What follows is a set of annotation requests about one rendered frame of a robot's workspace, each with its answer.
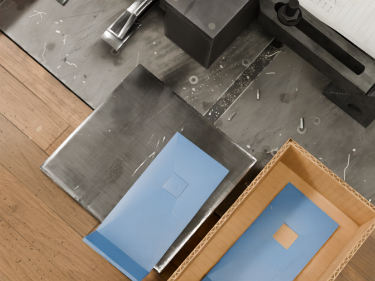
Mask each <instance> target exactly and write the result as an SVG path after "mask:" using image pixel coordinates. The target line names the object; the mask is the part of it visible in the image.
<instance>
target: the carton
mask: <svg viewBox="0 0 375 281"><path fill-rule="evenodd" d="M289 182H291V183H292V184H293V185H294V186H295V187H296V188H297V189H298V190H300V191H301V192H302V193H303V194H304V195H305V196H306V197H308V198H309V199H310V200H311V201H312V202H313V203H314V204H316V205H317V206H318V207H319V208H320V209H322V210H323V211H324V212H325V213H326V214H327V215H328V216H330V217H331V218H332V219H333V220H334V221H335V222H336V223H338V224H339V226H338V228H337V229H336V230H335V231H334V232H333V233H332V235H331V236H330V237H329V238H328V240H327V241H326V242H325V243H324V244H323V245H322V247H321V248H320V249H319V250H318V251H317V252H316V254H315V255H314V256H313V257H312V258H311V259H310V261H309V262H308V263H307V264H306V265H305V266H304V268H303V269H302V270H301V272H299V274H298V275H297V276H296V277H295V279H294V280H293V281H334V279H335V278H336V277H337V276H338V274H339V273H340V272H341V271H342V269H343V268H344V267H345V266H346V264H347V263H348V261H350V259H351V258H352V256H353V255H354V254H355V253H356V251H357V250H358V249H359V248H360V246H361V245H362V244H363V243H364V241H365V240H366V238H367V237H368V236H369V235H370V233H371V232H372V231H373V230H374V228H375V206H373V205H372V204H371V203H370V202H369V201H367V200H366V199H365V198H364V197H363V196H361V195H360V194H359V193H358V192H357V191H355V190H354V189H353V188H351V187H350V186H349V185H348V184H347V183H345V182H344V181H343V180H342V179H340V178H339V177H338V176H337V175H336V174H334V173H333V172H332V171H331V170H330V169H328V168H327V167H325V166H324V165H323V164H322V163H321V162H319V161H318V160H317V159H316V158H315V157H313V156H312V155H311V154H310V153H309V152H307V151H306V150H304V149H303V147H301V146H300V145H298V144H297V143H296V142H295V141H294V140H292V139H291V138H290V139H289V140H288V141H287V142H286V143H285V144H284V145H283V147H282V148H281V149H280V150H279V151H278V152H277V153H276V155H275V156H274V157H273V158H272V159H271V160H270V161H269V163H268V164H267V165H266V166H265V168H264V169H263V170H262V171H261V172H260V173H259V175H258V176H257V177H256V178H255V179H254V180H253V181H252V183H251V184H250V185H249V186H248V187H247V188H246V189H245V191H244V192H243V193H242V194H241V195H240V196H239V197H238V199H237V200H236V201H235V203H234V204H233V205H232V206H231V207H230V208H229V209H228V211H227V212H226V213H225V214H224V215H223V216H222V218H221V219H220V220H219V221H218V222H217V223H216V224H215V225H214V227H213V228H212V229H211V230H210V231H209V232H208V234H207V235H206V236H205V237H204V238H203V240H202V241H201V242H200V243H199V244H198V245H197V247H196V248H195V249H194V250H193V251H192V252H191V254H190V255H189V256H188V257H187V258H186V259H185V260H184V262H183V263H182V264H181V265H180V266H179V267H178V268H177V270H176V271H175V272H174V273H173V275H172V276H171V277H170V278H169V279H168V280H167V281H201V280H202V279H203V278H204V277H205V276H206V275H207V274H208V273H209V272H210V271H211V269H212V268H213V267H214V266H215V265H216V263H217V262H218V261H219V260H220V259H221V258H222V257H223V256H224V255H225V253H226V252H227V251H228V250H229V249H230V248H231V247H232V246H233V245H234V243H235V242H236V241H237V240H238V239H239V238H240V237H241V236H242V235H243V233H244V232H245V231H246V230H247V229H248V228H249V227H250V226H251V225H252V223H253V222H254V221H255V220H256V218H257V217H259V215H260V214H261V213H262V212H263V211H264V210H265V208H266V207H267V206H268V205H269V204H270V203H271V202H272V201H273V200H274V198H275V197H276V196H277V195H278V194H279V193H280V192H281V191H282V190H283V188H284V187H285V186H286V185H287V184H288V183H289ZM273 238H274V239H276V240H277V241H278V242H279V243H280V244H281V245H282V246H283V247H284V248H286V249H288V248H289V247H290V246H291V244H292V243H293V242H294V241H295V240H296V239H297V238H298V235H297V234H296V233H295V232H294V231H292V230H291V229H290V228H289V227H288V226H287V225H286V224H283V225H282V226H281V227H280V228H279V229H278V230H277V232H276V233H275V234H274V235H273Z"/></svg>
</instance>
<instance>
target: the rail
mask: <svg viewBox="0 0 375 281"><path fill-rule="evenodd" d="M154 2H155V3H154ZM159 4H160V0H145V1H144V2H143V3H142V4H141V5H140V6H139V7H138V8H137V9H136V10H135V11H134V12H133V14H134V15H136V16H137V19H138V18H139V21H140V22H142V21H143V20H144V19H145V18H146V17H147V16H148V15H149V14H150V13H151V12H152V11H153V10H154V9H155V8H156V7H157V6H158V5H159ZM151 5H152V6H151ZM149 7H150V8H149ZM145 11H146V13H144V12H145ZM140 15H141V16H140Z"/></svg>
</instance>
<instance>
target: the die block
mask: <svg viewBox="0 0 375 281"><path fill-rule="evenodd" d="M258 3H259V0H252V1H251V2H250V3H249V4H248V5H247V6H246V8H245V9H244V10H243V11H242V12H241V13H240V14H239V15H238V16H237V17H236V18H235V19H234V20H233V21H232V22H231V23H230V24H229V26H228V27H227V28H226V29H225V30H224V31H223V32H222V33H221V34H220V35H219V36H218V37H217V38H216V39H215V40H214V41H213V42H211V41H210V40H208V39H207V38H206V37H205V36H203V35H202V34H201V33H200V32H199V31H197V30H196V29H195V28H194V27H192V26H191V25H190V24H188V23H187V22H186V21H185V20H183V19H182V18H181V17H180V16H179V15H177V14H176V13H175V12H174V11H172V10H171V9H170V8H168V6H166V5H165V4H163V3H162V2H161V1H160V4H159V5H158V6H159V7H160V8H161V9H163V10H164V11H166V15H165V36H166V37H167V38H168V39H170V40H171V41H172V42H173V43H175V44H176V45H177V46H178V47H179V48H181V49H182V50H183V51H185V52H186V53H187V54H188V55H189V56H191V57H192V58H193V59H194V60H195V61H197V62H198V63H199V64H200V65H201V66H203V67H204V68H206V69H208V68H210V66H211V65H212V64H213V63H214V62H215V61H216V60H217V59H218V57H219V56H220V55H221V54H222V53H223V52H224V51H225V50H226V49H227V48H228V47H229V46H230V45H231V44H232V43H233V41H234V40H235V39H236V38H237V37H238V36H239V35H240V34H241V33H242V32H243V31H244V30H245V29H246V28H247V27H248V25H249V24H250V23H251V22H252V21H253V20H254V19H255V18H256V17H257V6H258Z"/></svg>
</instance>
